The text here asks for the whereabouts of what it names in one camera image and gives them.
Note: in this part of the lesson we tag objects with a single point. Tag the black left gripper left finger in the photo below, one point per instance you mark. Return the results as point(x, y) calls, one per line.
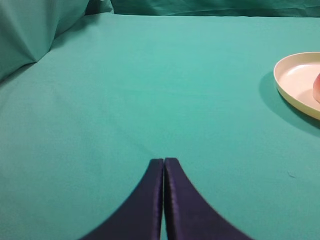
point(140, 216)

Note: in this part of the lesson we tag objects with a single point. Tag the yellow pink bread bun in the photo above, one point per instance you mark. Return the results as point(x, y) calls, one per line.
point(316, 89)

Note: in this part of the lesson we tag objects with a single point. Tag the yellow plastic plate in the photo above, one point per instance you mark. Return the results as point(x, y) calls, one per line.
point(294, 76)

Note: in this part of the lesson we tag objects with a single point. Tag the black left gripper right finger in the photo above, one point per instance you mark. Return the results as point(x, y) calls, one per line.
point(187, 214)

